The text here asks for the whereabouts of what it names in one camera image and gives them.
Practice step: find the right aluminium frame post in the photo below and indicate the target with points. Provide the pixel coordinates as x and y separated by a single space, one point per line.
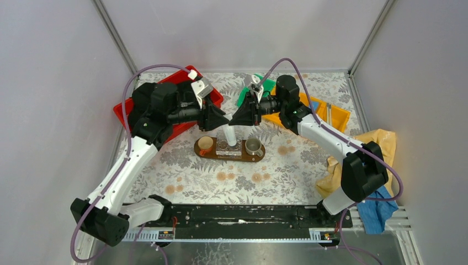
371 35

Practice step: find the blue toothpaste tube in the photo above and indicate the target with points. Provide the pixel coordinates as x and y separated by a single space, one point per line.
315 106

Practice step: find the black cloth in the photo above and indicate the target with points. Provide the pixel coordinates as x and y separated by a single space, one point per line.
166 102

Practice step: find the packaged toothbrush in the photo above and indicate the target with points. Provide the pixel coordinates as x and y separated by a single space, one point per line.
329 113

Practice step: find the aluminium frame post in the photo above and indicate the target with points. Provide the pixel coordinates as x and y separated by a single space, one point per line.
371 35
114 34

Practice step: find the yellow cloth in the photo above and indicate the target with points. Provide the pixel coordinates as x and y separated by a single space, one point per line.
332 181

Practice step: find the yellow bin with toothpaste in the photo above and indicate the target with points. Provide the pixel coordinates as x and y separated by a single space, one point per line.
322 111

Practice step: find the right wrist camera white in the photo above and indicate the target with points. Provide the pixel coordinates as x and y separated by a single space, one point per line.
252 82

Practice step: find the blue cloth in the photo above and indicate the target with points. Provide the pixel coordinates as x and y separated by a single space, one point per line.
374 214

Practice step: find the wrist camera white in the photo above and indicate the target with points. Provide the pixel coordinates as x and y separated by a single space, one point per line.
201 87
252 82

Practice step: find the green plastic bin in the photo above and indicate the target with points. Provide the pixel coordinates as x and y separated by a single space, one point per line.
267 86

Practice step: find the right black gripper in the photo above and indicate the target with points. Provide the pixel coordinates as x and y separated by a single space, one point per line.
244 115

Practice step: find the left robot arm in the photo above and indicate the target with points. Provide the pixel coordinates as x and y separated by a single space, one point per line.
103 213

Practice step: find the oval wooden tray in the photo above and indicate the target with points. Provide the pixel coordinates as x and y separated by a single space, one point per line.
213 156

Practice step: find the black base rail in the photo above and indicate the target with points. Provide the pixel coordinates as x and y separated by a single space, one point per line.
241 223

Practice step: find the orange ceramic cup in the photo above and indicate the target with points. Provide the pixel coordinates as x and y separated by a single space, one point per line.
205 145

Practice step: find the left aluminium frame post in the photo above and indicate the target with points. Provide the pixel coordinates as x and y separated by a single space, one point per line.
114 34

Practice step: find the yellow bin with toothbrushes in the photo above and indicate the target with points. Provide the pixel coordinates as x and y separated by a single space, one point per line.
340 117

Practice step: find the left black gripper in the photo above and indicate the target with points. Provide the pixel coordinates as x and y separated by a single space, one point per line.
204 116

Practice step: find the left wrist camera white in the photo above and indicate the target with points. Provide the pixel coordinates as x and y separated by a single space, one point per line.
201 87

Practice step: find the yellow bin with cups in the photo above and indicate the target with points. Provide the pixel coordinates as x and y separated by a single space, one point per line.
274 118

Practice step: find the white toothpaste tube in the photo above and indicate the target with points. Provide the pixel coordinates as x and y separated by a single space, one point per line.
230 135

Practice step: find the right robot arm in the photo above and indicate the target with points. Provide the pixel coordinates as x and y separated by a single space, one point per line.
362 168

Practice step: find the grey metal cup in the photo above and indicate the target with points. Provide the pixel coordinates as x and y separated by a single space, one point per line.
254 147

